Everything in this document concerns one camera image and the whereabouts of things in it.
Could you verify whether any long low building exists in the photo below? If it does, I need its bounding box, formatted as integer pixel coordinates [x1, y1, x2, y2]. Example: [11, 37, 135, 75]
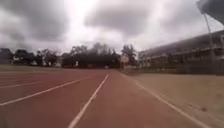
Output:
[137, 29, 224, 69]

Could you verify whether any grass field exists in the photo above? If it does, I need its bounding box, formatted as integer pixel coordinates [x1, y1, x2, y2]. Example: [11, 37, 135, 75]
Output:
[0, 64, 78, 72]

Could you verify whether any row of trees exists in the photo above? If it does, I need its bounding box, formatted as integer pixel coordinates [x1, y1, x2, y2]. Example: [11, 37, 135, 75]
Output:
[11, 42, 138, 70]

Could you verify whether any dark fence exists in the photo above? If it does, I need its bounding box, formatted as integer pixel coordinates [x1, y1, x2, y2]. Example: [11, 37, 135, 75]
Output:
[122, 62, 224, 76]

